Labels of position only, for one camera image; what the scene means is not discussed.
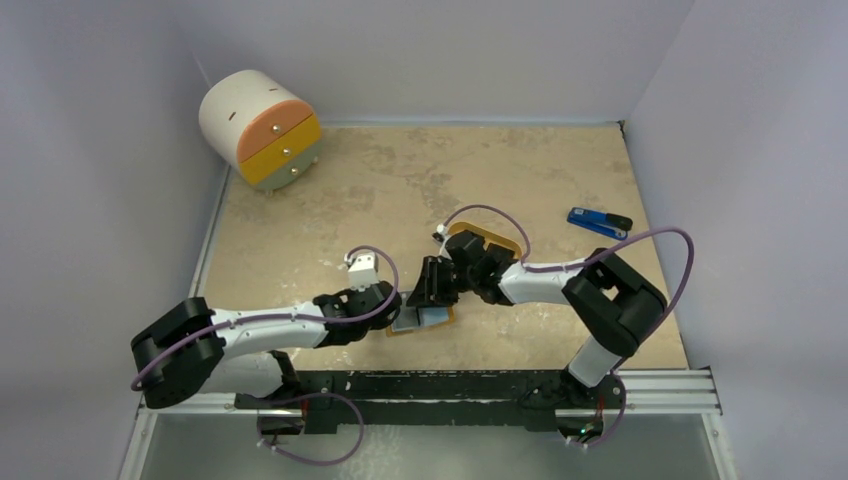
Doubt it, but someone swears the orange oval tray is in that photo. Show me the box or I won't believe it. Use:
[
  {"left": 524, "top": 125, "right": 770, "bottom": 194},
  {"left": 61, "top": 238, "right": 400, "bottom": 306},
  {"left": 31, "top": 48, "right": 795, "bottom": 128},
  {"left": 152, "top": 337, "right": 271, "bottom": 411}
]
[{"left": 446, "top": 221, "right": 524, "bottom": 260}]

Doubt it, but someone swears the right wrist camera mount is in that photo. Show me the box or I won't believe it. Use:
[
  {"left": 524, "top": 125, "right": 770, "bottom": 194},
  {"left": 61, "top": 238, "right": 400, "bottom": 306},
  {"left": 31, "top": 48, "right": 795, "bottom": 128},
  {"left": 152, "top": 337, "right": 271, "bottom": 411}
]
[{"left": 432, "top": 224, "right": 452, "bottom": 244}]

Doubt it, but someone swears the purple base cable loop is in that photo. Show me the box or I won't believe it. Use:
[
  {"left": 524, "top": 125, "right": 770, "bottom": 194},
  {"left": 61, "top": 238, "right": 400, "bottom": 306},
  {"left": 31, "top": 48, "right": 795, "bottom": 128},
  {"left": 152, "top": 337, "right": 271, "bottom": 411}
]
[{"left": 254, "top": 390, "right": 366, "bottom": 467}]

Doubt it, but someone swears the blue black stapler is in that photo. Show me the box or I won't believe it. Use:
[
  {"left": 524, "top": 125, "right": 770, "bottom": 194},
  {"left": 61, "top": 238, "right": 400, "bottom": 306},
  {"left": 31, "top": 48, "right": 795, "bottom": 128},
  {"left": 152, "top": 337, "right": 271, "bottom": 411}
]
[{"left": 566, "top": 207, "right": 633, "bottom": 241}]

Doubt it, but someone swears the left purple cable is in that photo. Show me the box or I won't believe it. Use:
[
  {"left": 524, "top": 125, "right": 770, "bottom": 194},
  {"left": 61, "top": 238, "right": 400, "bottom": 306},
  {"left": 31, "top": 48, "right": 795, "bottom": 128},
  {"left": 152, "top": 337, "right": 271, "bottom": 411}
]
[{"left": 130, "top": 245, "right": 401, "bottom": 393}]

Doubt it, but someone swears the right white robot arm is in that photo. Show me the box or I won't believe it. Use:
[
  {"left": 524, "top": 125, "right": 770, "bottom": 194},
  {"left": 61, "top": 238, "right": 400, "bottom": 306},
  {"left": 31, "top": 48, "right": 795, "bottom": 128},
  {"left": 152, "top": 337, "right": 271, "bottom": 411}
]
[{"left": 407, "top": 230, "right": 668, "bottom": 407}]

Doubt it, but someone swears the white round mini drawer chest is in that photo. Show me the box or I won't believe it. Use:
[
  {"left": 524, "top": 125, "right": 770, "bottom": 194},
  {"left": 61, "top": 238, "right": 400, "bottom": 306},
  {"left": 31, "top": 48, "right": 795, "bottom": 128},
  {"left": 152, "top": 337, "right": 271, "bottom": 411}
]
[{"left": 198, "top": 70, "right": 322, "bottom": 192}]

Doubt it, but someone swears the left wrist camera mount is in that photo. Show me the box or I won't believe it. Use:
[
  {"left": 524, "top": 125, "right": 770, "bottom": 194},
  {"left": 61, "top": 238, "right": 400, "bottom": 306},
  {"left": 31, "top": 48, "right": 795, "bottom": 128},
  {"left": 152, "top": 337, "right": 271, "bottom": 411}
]
[{"left": 344, "top": 250, "right": 380, "bottom": 291}]

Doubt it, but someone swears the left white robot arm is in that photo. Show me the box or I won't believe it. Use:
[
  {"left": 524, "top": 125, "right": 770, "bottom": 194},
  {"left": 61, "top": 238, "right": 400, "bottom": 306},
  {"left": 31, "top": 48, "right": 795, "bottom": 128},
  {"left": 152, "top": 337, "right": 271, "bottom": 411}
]
[{"left": 130, "top": 281, "right": 402, "bottom": 409}]

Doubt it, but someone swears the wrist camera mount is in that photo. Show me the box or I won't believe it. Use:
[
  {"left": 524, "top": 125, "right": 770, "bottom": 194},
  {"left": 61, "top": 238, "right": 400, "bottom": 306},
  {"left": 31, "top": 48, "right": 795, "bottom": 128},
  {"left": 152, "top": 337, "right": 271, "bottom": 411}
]
[
  {"left": 432, "top": 224, "right": 452, "bottom": 244},
  {"left": 344, "top": 250, "right": 380, "bottom": 291}
]

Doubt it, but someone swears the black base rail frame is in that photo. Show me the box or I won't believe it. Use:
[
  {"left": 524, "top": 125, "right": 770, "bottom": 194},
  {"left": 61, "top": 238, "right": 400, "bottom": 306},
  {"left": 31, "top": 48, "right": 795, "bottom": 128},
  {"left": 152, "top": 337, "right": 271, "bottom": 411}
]
[{"left": 135, "top": 367, "right": 723, "bottom": 439}]

